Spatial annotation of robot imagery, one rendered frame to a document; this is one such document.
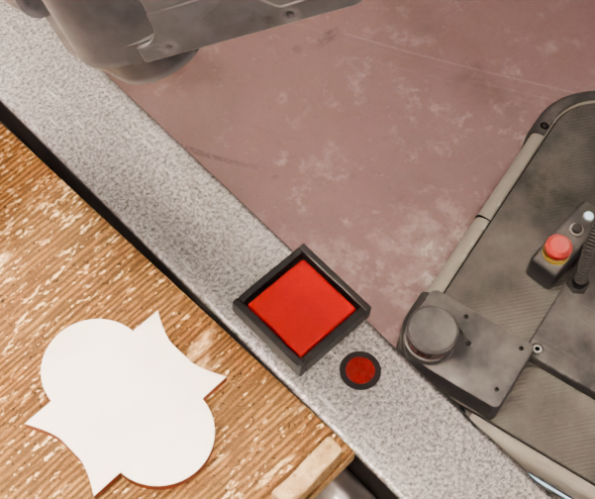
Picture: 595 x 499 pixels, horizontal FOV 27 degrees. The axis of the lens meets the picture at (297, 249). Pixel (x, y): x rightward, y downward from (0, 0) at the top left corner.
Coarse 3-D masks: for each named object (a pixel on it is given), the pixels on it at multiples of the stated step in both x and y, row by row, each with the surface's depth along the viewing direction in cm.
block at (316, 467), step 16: (320, 448) 87; (336, 448) 87; (304, 464) 86; (320, 464) 86; (336, 464) 88; (288, 480) 85; (304, 480) 85; (320, 480) 87; (272, 496) 85; (288, 496) 85; (304, 496) 86
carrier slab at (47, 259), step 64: (0, 128) 101; (0, 192) 98; (64, 192) 98; (0, 256) 95; (64, 256) 96; (128, 256) 96; (0, 320) 93; (64, 320) 93; (128, 320) 93; (192, 320) 94; (0, 384) 90; (256, 384) 91; (0, 448) 88; (64, 448) 88; (256, 448) 89
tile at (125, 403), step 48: (96, 336) 92; (144, 336) 92; (48, 384) 90; (96, 384) 90; (144, 384) 90; (192, 384) 90; (48, 432) 88; (96, 432) 88; (144, 432) 88; (192, 432) 88; (96, 480) 86; (144, 480) 87
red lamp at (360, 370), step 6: (354, 360) 95; (360, 360) 95; (366, 360) 95; (348, 366) 95; (354, 366) 95; (360, 366) 95; (366, 366) 95; (372, 366) 95; (348, 372) 94; (354, 372) 94; (360, 372) 94; (366, 372) 94; (372, 372) 94; (354, 378) 94; (360, 378) 94; (366, 378) 94
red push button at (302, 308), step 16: (288, 272) 97; (304, 272) 97; (272, 288) 96; (288, 288) 96; (304, 288) 96; (320, 288) 96; (256, 304) 95; (272, 304) 95; (288, 304) 95; (304, 304) 95; (320, 304) 95; (336, 304) 95; (272, 320) 95; (288, 320) 95; (304, 320) 95; (320, 320) 95; (336, 320) 95; (288, 336) 94; (304, 336) 94; (320, 336) 94; (304, 352) 94
